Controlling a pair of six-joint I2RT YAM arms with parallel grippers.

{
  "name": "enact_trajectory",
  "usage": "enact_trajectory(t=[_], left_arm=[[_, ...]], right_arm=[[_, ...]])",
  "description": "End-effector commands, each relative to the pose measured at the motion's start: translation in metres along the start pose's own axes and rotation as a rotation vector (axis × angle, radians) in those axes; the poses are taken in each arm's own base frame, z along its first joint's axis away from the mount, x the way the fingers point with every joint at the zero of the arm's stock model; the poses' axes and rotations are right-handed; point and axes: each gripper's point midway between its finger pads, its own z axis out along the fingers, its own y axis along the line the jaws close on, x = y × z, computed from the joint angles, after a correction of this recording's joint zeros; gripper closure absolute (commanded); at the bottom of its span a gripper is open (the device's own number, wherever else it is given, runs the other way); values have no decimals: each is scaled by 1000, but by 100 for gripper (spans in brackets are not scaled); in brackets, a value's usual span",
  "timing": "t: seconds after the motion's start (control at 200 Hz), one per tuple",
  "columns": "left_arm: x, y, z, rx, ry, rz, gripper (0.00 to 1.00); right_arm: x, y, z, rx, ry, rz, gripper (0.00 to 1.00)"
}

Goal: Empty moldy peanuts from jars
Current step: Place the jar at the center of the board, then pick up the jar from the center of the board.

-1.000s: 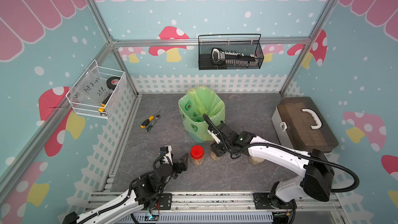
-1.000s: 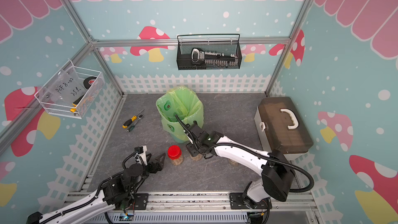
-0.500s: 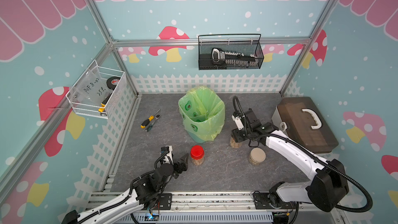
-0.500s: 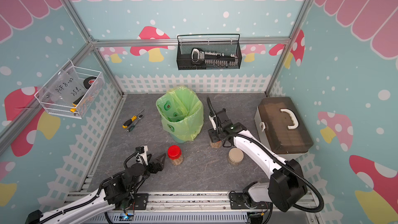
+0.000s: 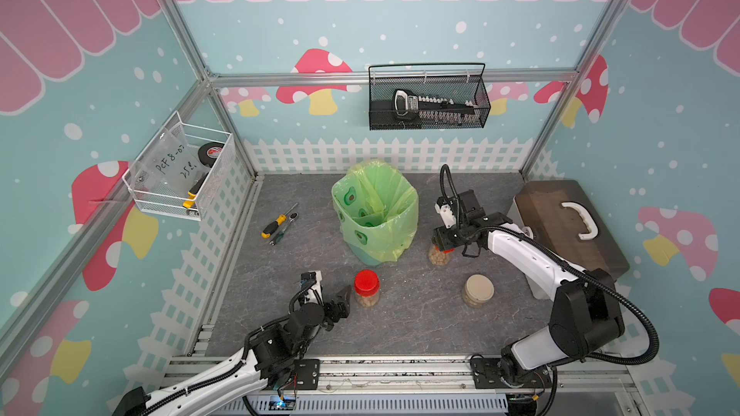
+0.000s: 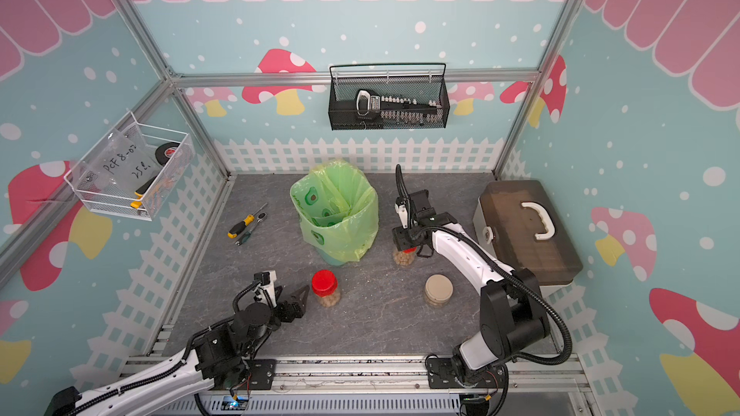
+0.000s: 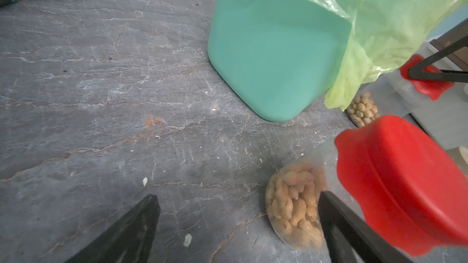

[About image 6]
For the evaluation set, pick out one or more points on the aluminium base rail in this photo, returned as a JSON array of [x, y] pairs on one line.
[[398, 385]]

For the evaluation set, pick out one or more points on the black tape roll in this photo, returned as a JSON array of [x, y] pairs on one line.
[[165, 152]]

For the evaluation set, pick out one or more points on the beige lid jar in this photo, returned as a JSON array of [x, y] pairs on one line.
[[438, 290]]

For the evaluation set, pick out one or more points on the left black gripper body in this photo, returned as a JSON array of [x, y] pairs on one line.
[[282, 313]]

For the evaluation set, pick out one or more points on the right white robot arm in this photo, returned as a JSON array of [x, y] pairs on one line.
[[515, 321]]

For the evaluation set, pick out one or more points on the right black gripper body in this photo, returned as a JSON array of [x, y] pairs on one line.
[[405, 237]]

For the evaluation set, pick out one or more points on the clear plastic bag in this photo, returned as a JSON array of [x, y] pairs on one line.
[[122, 163]]

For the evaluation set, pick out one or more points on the socket set in basket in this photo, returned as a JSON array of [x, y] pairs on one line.
[[391, 110]]

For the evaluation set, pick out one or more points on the green bag trash bin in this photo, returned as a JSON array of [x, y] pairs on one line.
[[338, 211]]

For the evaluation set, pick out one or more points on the yellow handle screwdriver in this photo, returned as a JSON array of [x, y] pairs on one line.
[[240, 227]]

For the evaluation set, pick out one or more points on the white wire wall basket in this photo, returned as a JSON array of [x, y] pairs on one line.
[[160, 190]]

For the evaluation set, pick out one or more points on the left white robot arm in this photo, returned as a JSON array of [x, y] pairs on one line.
[[221, 356]]

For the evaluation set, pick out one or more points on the black mesh wall basket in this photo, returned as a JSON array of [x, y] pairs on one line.
[[423, 81]]

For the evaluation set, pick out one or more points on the yellow black tool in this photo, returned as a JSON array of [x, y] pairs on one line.
[[138, 204]]

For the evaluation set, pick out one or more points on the brown lid storage box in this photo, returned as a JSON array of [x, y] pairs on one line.
[[516, 222]]

